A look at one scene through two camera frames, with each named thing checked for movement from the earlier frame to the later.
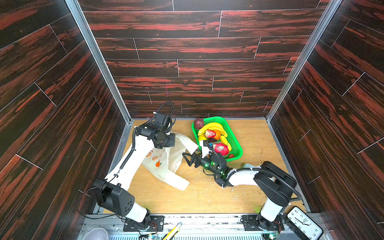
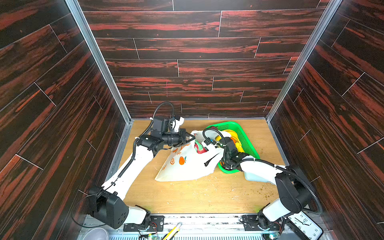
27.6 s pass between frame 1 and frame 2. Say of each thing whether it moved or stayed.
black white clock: stayed
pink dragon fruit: moved
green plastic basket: moved
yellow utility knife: stayed
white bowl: stayed
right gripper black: moved
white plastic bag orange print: moved
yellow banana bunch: moved
